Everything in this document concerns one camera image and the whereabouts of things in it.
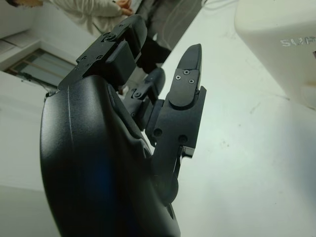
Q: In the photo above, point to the wooden window frame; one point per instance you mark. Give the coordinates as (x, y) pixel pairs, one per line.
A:
(37, 64)

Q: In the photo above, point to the person in cream jacket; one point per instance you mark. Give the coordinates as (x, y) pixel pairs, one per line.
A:
(81, 14)

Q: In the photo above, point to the white two-slot toaster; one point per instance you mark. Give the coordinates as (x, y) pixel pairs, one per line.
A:
(271, 27)

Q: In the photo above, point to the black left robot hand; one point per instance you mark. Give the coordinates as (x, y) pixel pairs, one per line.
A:
(93, 153)

